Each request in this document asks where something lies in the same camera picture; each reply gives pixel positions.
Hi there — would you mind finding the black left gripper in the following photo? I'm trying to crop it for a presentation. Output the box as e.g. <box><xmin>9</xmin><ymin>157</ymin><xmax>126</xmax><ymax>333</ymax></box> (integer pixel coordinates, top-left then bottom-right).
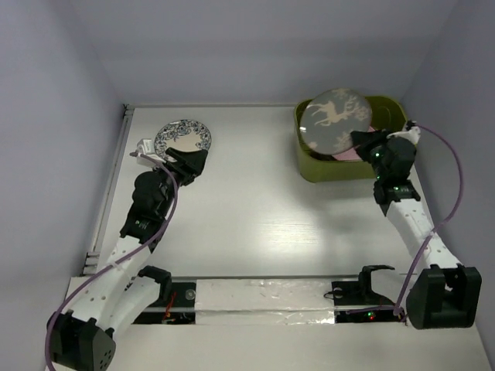
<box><xmin>151</xmin><ymin>148</ymin><xmax>207</xmax><ymax>216</ymax></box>

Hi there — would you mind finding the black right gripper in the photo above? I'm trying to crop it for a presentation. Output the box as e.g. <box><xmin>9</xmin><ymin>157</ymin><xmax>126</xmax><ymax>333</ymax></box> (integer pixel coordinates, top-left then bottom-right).
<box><xmin>350</xmin><ymin>126</ymin><xmax>394</xmax><ymax>181</ymax></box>

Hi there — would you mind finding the pink plate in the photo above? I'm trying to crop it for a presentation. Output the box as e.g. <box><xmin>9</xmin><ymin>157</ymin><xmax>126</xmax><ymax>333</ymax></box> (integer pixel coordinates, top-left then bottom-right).
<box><xmin>331</xmin><ymin>130</ymin><xmax>360</xmax><ymax>162</ymax></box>

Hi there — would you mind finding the blue floral white plate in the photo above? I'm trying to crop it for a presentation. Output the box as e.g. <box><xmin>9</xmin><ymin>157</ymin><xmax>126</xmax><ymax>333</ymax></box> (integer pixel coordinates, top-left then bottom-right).
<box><xmin>154</xmin><ymin>119</ymin><xmax>212</xmax><ymax>162</ymax></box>

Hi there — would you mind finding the grey deer plate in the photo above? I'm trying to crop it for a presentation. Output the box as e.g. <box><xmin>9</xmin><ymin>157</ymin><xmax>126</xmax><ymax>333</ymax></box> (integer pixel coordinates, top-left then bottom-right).
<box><xmin>299</xmin><ymin>88</ymin><xmax>372</xmax><ymax>156</ymax></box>

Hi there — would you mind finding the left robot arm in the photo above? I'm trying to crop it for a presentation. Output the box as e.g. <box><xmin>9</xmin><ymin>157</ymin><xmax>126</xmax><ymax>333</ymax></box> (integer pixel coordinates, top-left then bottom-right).
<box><xmin>44</xmin><ymin>146</ymin><xmax>208</xmax><ymax>370</ymax></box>

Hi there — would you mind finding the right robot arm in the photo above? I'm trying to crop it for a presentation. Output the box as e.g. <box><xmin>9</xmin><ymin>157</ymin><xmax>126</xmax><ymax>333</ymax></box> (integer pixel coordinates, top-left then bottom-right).
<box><xmin>350</xmin><ymin>126</ymin><xmax>482</xmax><ymax>329</ymax></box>

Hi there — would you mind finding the olive green plastic bin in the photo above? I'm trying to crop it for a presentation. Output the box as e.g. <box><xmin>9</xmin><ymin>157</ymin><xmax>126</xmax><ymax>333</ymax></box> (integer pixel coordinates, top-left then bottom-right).
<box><xmin>293</xmin><ymin>96</ymin><xmax>408</xmax><ymax>183</ymax></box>

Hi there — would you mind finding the white foil-covered base panel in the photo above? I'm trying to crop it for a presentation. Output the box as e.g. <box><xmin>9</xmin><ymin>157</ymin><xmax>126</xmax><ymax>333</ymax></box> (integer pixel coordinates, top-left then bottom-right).
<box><xmin>194</xmin><ymin>278</ymin><xmax>335</xmax><ymax>325</ymax></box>

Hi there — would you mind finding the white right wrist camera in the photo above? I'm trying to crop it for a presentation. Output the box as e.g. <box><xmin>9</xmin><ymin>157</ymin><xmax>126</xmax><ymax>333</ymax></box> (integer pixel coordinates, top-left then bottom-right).
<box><xmin>387</xmin><ymin>120</ymin><xmax>421</xmax><ymax>146</ymax></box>

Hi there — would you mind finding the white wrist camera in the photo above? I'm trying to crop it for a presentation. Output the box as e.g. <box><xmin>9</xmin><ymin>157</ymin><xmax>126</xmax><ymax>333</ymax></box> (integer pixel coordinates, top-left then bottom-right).
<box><xmin>130</xmin><ymin>138</ymin><xmax>165</xmax><ymax>168</ymax></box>
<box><xmin>387</xmin><ymin>120</ymin><xmax>421</xmax><ymax>146</ymax></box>

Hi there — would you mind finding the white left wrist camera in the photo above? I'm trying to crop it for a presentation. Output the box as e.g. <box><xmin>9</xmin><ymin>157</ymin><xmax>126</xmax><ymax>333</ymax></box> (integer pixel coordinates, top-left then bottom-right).
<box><xmin>130</xmin><ymin>138</ymin><xmax>165</xmax><ymax>168</ymax></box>

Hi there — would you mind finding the aluminium table edge rail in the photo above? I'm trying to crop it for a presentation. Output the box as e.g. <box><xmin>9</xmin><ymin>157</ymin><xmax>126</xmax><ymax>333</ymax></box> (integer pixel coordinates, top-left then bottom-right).
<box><xmin>79</xmin><ymin>104</ymin><xmax>135</xmax><ymax>277</ymax></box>

